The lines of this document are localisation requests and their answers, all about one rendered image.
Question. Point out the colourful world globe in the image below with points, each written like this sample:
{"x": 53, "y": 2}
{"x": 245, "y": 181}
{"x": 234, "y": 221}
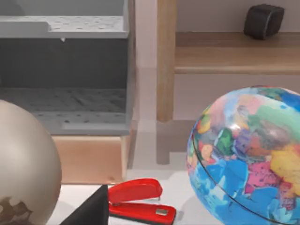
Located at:
{"x": 248, "y": 159}

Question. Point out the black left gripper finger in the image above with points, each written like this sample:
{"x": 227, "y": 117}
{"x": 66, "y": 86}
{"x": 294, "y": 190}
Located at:
{"x": 93, "y": 209}

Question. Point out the pale wooden drawer front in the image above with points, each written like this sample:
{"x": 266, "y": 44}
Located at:
{"x": 89, "y": 159}

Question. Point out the beige globe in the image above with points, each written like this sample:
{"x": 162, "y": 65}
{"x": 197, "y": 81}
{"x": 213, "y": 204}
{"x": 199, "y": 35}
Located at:
{"x": 21, "y": 164}

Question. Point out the wooden open shelf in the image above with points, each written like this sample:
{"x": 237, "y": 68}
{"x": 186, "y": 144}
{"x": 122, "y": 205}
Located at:
{"x": 211, "y": 58}

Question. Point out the red stapler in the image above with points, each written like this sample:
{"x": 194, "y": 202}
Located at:
{"x": 138, "y": 201}

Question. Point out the black rounded box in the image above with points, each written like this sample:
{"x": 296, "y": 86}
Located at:
{"x": 263, "y": 21}

